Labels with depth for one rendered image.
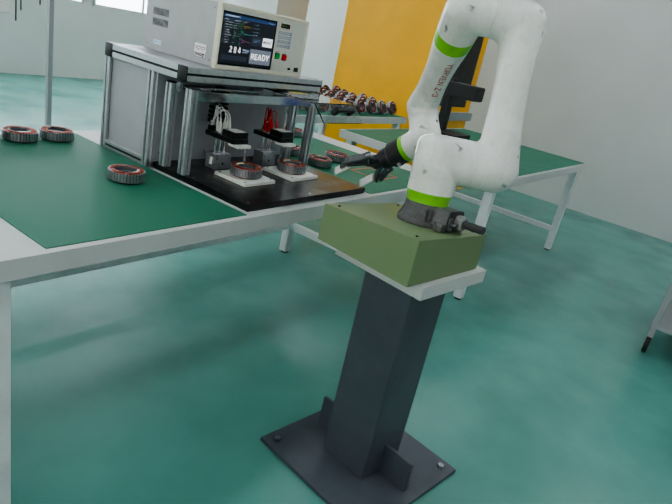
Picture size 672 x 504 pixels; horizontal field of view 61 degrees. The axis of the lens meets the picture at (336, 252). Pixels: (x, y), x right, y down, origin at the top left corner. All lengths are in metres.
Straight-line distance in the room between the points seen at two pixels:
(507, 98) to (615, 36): 5.31
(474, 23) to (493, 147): 0.34
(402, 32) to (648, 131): 2.77
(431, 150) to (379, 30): 4.34
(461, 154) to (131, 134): 1.17
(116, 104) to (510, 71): 1.34
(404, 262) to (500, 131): 0.46
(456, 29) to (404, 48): 4.00
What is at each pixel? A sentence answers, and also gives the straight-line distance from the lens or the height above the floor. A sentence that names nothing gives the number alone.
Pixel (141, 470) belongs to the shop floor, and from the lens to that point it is 1.91.
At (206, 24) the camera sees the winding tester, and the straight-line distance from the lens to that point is 2.07.
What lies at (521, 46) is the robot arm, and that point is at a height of 1.37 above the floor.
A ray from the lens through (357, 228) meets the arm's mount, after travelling 1.55.
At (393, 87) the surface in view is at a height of 0.93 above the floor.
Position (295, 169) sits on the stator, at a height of 0.80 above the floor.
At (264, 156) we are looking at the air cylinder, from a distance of 2.27.
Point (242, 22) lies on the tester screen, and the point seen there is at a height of 1.27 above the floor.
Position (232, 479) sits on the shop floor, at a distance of 1.90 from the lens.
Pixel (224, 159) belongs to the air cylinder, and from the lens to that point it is 2.13.
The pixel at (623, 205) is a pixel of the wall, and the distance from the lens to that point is 6.90.
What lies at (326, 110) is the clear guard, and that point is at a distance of 2.09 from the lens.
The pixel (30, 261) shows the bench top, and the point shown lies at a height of 0.74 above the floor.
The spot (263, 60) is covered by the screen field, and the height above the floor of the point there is 1.16.
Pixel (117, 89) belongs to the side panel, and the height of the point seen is 0.97.
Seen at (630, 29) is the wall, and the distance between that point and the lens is 6.94.
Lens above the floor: 1.30
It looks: 21 degrees down
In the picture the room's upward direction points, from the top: 12 degrees clockwise
